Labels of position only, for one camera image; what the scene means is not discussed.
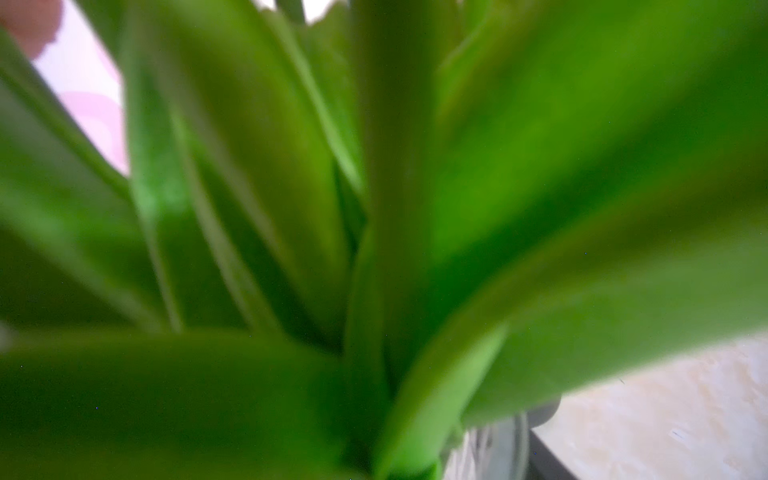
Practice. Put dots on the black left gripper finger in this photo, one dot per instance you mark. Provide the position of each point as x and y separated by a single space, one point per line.
543 464

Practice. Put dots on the clear plastic cup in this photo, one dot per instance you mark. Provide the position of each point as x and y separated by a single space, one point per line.
497 451

